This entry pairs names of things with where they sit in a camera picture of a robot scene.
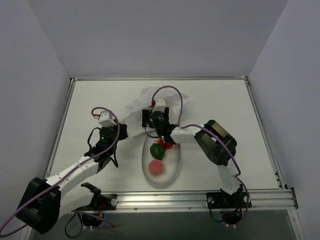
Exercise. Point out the white plastic bag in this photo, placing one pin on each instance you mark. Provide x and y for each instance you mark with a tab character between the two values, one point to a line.
132	116

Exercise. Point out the aluminium front rail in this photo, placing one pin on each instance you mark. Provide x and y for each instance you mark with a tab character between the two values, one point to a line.
196	201

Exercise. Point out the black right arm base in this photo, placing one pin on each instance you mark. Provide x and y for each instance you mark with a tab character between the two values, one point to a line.
228	209

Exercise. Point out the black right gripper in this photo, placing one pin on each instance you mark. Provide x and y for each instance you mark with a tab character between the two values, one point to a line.
145	118

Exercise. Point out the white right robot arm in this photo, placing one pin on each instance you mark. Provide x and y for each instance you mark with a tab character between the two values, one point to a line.
216	143

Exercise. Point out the green fake lime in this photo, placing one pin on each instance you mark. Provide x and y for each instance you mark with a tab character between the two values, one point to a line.
157	151

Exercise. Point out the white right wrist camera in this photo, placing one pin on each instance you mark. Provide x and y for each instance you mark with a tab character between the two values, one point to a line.
158	105

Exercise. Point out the pink fake fruit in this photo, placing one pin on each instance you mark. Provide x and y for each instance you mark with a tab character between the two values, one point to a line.
156	167

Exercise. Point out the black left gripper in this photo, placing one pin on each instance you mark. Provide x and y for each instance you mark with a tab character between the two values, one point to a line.
122	131

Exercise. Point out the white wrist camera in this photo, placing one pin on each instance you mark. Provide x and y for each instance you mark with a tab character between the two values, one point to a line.
158	105
106	119

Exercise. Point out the white oval plate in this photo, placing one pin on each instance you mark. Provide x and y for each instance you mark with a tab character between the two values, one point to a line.
169	165

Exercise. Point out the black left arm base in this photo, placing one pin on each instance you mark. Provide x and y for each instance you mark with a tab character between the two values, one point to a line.
92	214

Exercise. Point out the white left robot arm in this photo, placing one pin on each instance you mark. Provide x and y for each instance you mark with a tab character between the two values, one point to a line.
46	200

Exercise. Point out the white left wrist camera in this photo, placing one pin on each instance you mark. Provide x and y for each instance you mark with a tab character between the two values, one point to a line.
106	119

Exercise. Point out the red fake fruit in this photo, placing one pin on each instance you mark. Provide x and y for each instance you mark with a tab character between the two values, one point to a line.
166	146

